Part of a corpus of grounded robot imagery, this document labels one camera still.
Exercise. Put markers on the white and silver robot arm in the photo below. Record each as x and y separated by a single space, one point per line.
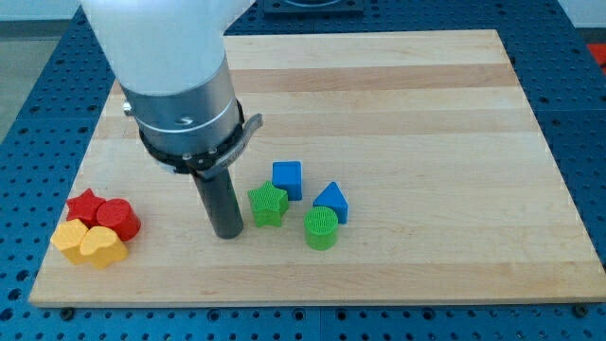
170 60

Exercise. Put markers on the green star block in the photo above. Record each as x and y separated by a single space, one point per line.
268 204

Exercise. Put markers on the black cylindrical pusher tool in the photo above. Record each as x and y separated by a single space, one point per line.
221 204

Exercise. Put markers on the blue triangular prism block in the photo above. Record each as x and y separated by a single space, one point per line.
333 198

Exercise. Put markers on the red star block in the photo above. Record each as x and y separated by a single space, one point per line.
84 207

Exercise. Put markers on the green cylinder block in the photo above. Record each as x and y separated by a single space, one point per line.
321 228

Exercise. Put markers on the yellow heart block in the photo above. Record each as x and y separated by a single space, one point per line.
101 246

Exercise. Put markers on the yellow hexagon block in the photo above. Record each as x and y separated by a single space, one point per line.
67 238

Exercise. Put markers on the wooden board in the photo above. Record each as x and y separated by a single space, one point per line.
454 196

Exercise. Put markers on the blue cube block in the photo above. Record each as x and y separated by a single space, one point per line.
287 175

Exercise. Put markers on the red cylinder block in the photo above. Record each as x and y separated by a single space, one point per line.
118 215

